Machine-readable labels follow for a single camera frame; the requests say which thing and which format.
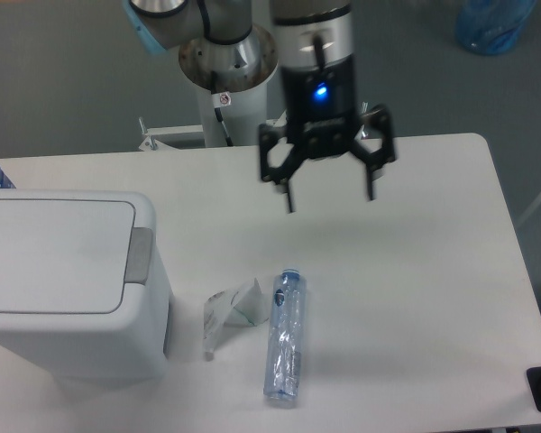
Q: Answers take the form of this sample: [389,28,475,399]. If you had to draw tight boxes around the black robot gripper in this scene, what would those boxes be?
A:
[258,60,397,213]

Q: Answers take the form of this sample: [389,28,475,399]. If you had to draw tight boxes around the white trash can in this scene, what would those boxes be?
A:
[0,189,171,382]

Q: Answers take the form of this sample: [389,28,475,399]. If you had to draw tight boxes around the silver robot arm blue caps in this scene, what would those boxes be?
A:
[123,1,397,199]

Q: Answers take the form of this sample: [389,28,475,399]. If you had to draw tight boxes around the blue water jug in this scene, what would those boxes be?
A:
[454,0,537,56]

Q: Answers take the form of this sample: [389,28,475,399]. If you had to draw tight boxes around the crumpled white plastic wrapper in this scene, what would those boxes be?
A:
[202,278,271,361]

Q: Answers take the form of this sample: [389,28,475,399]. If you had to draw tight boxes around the clear plastic water bottle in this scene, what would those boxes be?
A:
[263,268,307,409]

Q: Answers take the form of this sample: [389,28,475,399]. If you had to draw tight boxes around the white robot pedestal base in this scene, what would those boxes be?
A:
[139,78,287,152]

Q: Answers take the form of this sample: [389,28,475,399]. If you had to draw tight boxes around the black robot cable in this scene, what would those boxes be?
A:
[209,71,235,148]

